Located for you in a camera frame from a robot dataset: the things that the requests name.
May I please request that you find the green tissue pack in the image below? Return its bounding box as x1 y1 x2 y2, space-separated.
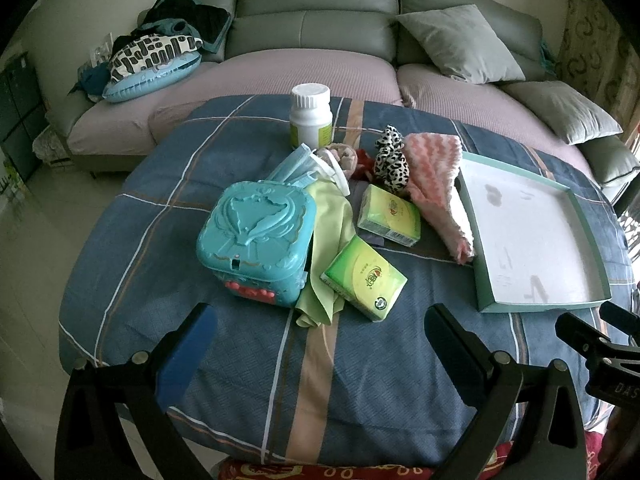
357 184 421 247
321 235 408 322

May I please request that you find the light green cloth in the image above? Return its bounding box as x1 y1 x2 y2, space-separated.
295 181 355 328

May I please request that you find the pink white fuzzy cloth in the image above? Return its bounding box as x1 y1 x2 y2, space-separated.
404 132 475 264

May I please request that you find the leopard print scrunchie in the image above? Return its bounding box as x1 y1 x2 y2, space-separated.
374 125 410 196

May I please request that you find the blue face mask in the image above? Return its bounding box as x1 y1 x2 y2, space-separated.
266 144 350 196

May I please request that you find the pink cream fabric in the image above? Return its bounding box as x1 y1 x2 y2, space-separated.
316 143 358 180

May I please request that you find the teal rimmed white tray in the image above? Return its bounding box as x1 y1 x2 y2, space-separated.
459 153 612 313

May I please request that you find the blue plaid tablecloth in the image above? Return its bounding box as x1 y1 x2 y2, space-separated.
60 96 634 467

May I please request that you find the teal plastic toy box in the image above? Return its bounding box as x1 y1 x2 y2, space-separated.
196 181 317 308

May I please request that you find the grey throw pillow small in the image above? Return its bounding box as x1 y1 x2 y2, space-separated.
502 80 623 145

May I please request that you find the pink sofa seat cover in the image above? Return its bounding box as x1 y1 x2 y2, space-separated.
67 48 597 181

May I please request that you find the white medicine bottle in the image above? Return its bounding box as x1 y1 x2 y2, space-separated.
290 82 333 150

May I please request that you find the patterned curtain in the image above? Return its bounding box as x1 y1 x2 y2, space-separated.
556 0 639 145

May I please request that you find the dark cabinet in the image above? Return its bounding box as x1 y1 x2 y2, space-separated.
1 52 48 181

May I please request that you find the blue patterned cushion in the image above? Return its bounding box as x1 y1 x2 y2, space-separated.
102 34 203 103

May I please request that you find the grey throw pillow large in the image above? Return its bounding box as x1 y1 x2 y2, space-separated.
396 4 525 84

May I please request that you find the grey green sectional sofa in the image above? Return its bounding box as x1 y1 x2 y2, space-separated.
47 0 639 200

